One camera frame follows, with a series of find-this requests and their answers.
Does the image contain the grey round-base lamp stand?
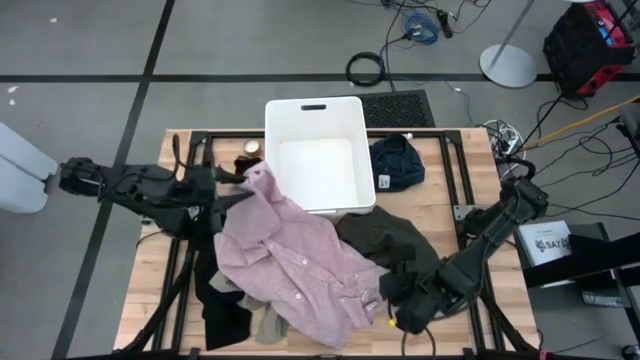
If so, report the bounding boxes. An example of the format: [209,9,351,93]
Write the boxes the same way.
[478,0,539,89]

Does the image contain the black perforated floor mat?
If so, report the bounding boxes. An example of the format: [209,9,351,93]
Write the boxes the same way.
[357,89,436,129]

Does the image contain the coiled blue cable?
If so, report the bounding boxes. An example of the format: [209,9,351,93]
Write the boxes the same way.
[402,12,440,46]

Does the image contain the thick black looped cable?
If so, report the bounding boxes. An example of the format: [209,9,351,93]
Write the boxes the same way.
[494,154,536,181]

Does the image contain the small black garment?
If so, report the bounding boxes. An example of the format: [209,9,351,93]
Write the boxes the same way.
[233,155,264,176]

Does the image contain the navy blue garment with label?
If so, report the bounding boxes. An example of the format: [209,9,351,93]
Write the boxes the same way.
[368,132,426,194]

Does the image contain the white power strip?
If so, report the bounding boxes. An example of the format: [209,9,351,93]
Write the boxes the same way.
[482,118,526,157]

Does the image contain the dark olive green hoodie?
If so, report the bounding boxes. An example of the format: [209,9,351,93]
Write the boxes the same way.
[334,204,444,306]

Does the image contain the beige khaki trousers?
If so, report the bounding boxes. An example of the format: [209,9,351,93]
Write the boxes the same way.
[208,269,291,346]

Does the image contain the white plastic laundry basket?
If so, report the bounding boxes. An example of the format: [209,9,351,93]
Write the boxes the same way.
[264,95,377,216]

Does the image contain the pink button shirt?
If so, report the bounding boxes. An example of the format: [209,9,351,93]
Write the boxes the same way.
[213,160,389,350]

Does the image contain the black side stand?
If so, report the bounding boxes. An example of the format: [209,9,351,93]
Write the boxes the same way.
[522,222,640,306]

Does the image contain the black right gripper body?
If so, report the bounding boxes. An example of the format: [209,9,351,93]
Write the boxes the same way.
[394,264,454,335]

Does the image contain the long black garment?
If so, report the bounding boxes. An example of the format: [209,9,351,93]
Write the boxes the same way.
[192,234,254,351]

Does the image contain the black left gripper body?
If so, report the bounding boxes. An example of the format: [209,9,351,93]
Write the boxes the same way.
[179,163,224,236]

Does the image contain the coiled black cable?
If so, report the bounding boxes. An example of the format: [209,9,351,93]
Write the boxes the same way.
[345,51,386,87]

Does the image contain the pale blue plastic casing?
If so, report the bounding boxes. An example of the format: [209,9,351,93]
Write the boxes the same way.
[0,122,59,215]

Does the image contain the black aluminium table frame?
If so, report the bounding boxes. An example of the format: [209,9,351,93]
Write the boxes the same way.
[119,128,541,360]

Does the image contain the red and black equipment case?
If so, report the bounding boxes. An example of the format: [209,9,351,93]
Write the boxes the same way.
[542,0,636,99]

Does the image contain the black power strip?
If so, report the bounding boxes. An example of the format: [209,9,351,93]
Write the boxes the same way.
[437,9,454,39]

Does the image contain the yellow cable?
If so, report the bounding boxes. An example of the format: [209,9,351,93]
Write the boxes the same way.
[519,94,640,151]

